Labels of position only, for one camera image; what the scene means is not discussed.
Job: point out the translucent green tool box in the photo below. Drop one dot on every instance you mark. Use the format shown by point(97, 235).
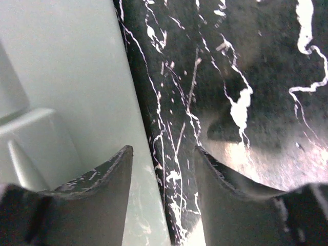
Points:
point(69, 56)

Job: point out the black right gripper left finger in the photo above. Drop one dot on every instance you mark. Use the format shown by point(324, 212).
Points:
point(89, 210)

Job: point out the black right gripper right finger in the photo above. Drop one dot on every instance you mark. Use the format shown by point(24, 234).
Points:
point(236, 210)

